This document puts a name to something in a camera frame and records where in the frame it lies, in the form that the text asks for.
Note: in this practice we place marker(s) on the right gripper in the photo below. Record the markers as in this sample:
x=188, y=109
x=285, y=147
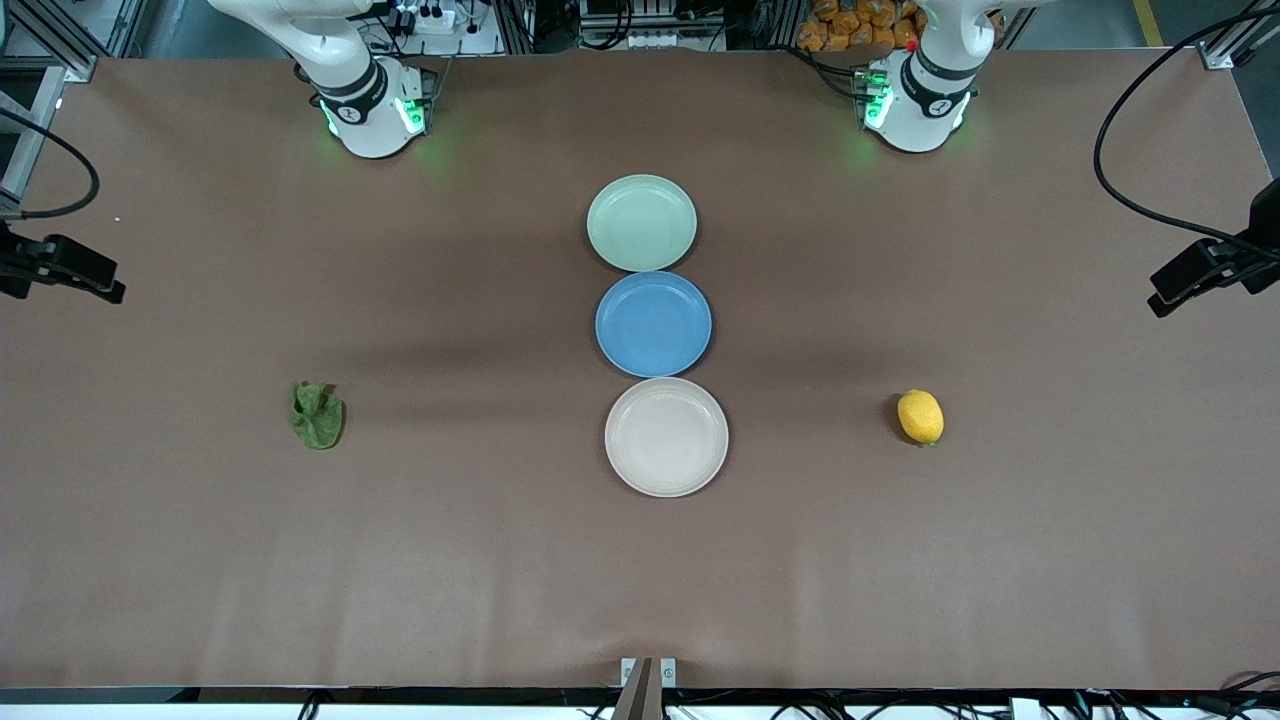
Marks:
x=28, y=262

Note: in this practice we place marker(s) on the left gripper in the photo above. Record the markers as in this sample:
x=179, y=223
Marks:
x=1232, y=256

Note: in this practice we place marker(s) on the green lettuce leaf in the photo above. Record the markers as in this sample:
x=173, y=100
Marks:
x=318, y=418

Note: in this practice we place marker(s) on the yellow lemon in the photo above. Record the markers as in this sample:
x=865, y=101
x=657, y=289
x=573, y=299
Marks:
x=920, y=416

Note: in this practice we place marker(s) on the white power strip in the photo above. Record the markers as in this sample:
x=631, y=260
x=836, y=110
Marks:
x=425, y=18

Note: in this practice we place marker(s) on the bag of orange fruit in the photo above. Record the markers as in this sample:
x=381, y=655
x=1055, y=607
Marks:
x=850, y=25

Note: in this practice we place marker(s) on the small white box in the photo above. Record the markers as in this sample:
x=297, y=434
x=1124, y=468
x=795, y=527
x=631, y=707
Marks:
x=1027, y=709

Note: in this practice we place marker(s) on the blue round plate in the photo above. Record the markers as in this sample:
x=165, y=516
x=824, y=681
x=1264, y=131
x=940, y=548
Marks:
x=653, y=324

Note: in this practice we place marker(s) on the white round plate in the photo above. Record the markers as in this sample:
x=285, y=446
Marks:
x=666, y=437

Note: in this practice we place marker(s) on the pale green round plate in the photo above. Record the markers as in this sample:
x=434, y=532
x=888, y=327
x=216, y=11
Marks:
x=641, y=222

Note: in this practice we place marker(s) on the aluminium frame rail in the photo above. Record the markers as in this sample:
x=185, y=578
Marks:
x=30, y=140

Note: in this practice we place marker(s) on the aluminium frame post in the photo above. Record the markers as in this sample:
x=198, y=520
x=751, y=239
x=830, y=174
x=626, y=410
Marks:
x=60, y=35
x=1235, y=40

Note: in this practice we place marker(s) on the small metal table bracket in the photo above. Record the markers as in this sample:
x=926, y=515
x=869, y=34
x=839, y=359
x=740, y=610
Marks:
x=670, y=672

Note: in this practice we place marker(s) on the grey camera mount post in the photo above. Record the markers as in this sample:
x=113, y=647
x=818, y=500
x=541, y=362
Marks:
x=640, y=695

